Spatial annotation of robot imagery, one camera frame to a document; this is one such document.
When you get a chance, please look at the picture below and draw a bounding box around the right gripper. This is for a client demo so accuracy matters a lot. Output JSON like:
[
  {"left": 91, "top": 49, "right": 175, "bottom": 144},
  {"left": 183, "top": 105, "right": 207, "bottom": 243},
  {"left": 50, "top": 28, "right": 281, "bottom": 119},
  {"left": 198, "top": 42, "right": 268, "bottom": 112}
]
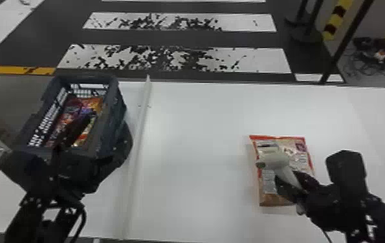
[{"left": 274, "top": 170, "right": 353, "bottom": 232}]

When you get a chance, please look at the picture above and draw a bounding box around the hand scanner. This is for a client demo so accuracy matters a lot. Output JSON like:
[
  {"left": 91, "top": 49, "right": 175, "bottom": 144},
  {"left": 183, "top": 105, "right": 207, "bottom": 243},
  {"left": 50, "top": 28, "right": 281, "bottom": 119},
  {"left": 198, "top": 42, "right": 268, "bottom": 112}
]
[{"left": 255, "top": 148, "right": 306, "bottom": 195}]

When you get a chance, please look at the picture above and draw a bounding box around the black basket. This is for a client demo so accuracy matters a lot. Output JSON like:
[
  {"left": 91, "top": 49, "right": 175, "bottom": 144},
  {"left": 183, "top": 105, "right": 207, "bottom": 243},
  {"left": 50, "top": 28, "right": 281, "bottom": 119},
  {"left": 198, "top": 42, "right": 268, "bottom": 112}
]
[{"left": 10, "top": 73, "right": 134, "bottom": 195}]

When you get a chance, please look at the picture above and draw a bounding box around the red snack packet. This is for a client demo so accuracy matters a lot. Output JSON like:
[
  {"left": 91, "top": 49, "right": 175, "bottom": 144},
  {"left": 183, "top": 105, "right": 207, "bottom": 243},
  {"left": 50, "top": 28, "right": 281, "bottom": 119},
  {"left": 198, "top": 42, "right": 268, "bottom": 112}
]
[
  {"left": 45, "top": 96, "right": 105, "bottom": 149},
  {"left": 249, "top": 134, "right": 315, "bottom": 207}
]

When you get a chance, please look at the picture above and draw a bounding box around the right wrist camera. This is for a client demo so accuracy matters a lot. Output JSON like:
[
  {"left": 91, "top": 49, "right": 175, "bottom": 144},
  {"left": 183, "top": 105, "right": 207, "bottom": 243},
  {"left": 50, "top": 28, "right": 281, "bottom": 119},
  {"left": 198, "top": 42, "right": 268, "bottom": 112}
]
[{"left": 325, "top": 150, "right": 370, "bottom": 202}]

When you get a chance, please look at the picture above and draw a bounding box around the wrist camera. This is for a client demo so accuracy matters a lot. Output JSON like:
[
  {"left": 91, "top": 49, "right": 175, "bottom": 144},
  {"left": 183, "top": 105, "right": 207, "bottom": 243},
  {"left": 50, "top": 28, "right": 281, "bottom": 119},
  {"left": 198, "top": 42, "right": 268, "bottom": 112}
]
[
  {"left": 325, "top": 150, "right": 370, "bottom": 202},
  {"left": 0, "top": 149, "right": 61, "bottom": 202}
]

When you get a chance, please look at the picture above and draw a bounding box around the black cable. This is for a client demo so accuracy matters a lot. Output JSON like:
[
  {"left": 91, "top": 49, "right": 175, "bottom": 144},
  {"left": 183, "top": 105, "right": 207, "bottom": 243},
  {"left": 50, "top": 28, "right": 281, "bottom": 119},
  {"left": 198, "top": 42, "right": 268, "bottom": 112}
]
[{"left": 342, "top": 36, "right": 385, "bottom": 78}]

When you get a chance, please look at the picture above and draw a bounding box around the black post on round foot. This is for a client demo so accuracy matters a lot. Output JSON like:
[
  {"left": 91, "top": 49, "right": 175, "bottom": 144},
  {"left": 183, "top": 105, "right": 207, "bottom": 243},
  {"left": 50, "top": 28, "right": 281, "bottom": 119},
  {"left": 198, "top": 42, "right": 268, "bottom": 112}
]
[{"left": 284, "top": 0, "right": 323, "bottom": 44}]

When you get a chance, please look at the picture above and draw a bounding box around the yellow black striped post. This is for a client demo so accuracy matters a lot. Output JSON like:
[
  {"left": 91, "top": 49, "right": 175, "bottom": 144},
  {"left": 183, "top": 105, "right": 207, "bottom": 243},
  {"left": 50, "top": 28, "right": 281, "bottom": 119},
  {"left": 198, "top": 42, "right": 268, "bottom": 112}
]
[{"left": 322, "top": 0, "right": 353, "bottom": 42}]

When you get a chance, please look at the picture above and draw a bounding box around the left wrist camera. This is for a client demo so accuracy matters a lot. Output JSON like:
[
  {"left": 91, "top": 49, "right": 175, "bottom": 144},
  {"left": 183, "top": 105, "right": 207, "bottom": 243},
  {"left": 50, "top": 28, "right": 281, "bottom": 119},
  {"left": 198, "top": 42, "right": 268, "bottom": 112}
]
[{"left": 0, "top": 149, "right": 61, "bottom": 202}]

